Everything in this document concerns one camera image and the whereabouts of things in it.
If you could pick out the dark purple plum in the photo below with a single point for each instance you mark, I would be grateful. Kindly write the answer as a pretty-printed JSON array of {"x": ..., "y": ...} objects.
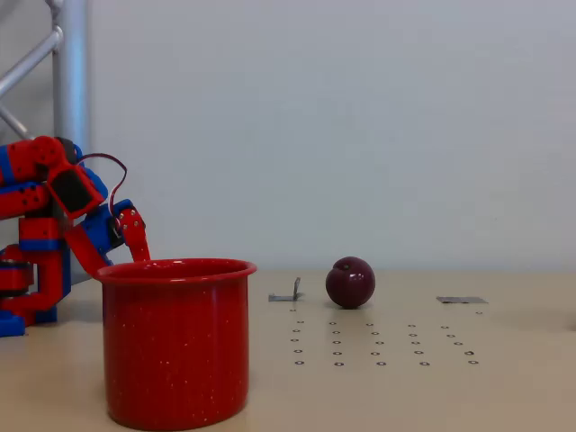
[{"x": 350, "y": 282}]

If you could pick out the short diagonal silver metal bar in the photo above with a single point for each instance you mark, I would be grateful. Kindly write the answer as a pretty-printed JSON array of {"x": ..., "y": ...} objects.
[{"x": 15, "y": 121}]

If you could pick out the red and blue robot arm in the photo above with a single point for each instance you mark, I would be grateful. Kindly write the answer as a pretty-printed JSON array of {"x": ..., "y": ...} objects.
[{"x": 28, "y": 198}]

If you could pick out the flat grey metal plate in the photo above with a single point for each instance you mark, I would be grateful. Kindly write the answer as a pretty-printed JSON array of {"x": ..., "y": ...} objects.
[{"x": 461, "y": 299}]

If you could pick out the red and blue gripper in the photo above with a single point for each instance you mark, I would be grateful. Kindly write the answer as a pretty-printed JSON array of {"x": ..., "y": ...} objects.
[{"x": 100, "y": 232}]

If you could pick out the vertical silver metal pole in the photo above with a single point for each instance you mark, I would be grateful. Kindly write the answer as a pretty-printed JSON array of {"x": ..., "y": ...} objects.
[{"x": 71, "y": 81}]

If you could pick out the red speckled enamel mug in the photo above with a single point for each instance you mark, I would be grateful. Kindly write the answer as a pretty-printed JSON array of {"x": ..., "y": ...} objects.
[{"x": 175, "y": 346}]

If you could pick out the long diagonal silver metal bar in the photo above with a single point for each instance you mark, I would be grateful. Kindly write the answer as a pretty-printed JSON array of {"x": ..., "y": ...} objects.
[{"x": 27, "y": 60}]

